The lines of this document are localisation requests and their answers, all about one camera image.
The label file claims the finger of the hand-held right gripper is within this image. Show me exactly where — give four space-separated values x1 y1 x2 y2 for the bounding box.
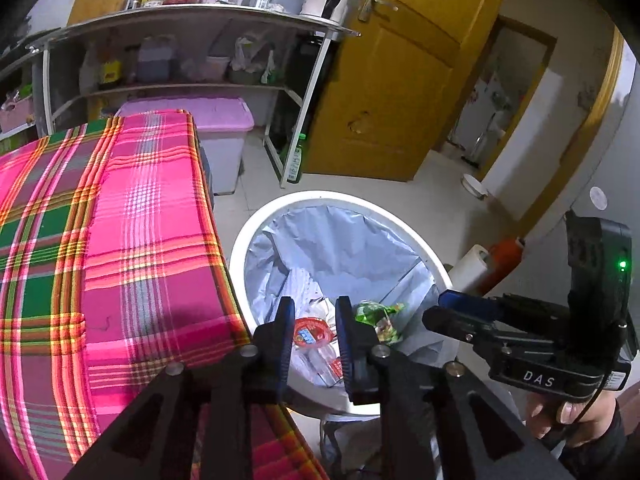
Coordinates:
438 289 507 319
422 306 497 345

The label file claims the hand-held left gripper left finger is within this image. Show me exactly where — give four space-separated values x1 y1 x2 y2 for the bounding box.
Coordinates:
65 296 296 480

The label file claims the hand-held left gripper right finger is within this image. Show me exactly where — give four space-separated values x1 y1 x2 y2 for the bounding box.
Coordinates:
335 295 576 480

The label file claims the red-labelled clear plastic cup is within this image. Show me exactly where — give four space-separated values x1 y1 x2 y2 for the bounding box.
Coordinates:
292 316 347 387

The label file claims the green snack wrapper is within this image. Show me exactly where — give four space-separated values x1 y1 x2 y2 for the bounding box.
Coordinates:
353 301 407 347

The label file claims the white trash bin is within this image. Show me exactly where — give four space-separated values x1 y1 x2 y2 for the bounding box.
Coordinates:
227 190 454 419

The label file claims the person's right hand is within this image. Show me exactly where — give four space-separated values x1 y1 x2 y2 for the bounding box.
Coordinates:
525 387 624 449

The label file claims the white paper towel roll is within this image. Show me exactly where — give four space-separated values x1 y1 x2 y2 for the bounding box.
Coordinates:
450 244 494 294

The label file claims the orange plastic container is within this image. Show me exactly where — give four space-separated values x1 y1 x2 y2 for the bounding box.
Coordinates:
480 237 526 297

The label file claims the grey bin liner bag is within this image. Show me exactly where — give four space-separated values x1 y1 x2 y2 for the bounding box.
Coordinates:
245 205 442 391

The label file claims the white floor bowl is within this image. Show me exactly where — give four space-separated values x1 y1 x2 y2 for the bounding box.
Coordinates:
461 173 489 200

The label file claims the green glass bottle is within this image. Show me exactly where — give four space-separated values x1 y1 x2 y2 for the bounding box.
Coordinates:
282 132 307 185

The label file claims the pink plaid tablecloth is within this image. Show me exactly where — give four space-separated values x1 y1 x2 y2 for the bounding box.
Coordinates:
0 110 331 480

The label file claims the pink-lidded storage box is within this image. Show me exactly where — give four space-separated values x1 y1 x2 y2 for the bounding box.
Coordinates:
116 96 255 196

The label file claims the yellow wooden door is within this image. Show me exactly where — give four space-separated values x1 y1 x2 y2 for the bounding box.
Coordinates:
302 0 514 184

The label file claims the white plastic bag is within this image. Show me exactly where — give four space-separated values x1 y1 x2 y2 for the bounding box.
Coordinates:
230 35 279 86

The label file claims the grey plastic jug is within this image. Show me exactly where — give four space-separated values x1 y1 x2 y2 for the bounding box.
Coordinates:
137 35 176 84

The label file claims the yellow-labelled dark bottle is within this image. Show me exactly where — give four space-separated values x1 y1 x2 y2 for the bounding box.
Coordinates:
97 45 124 86

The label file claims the steel shelf unit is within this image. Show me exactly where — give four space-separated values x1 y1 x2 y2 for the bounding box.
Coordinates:
25 4 361 189

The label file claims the pink plastic basket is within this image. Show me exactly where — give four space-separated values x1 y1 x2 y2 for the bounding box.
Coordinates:
0 97 36 134

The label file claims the yellow-sided shelf unit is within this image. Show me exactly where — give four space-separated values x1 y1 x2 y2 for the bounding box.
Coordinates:
0 35 51 157

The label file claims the metal door handle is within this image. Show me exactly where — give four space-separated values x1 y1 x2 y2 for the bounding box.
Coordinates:
357 0 399 24

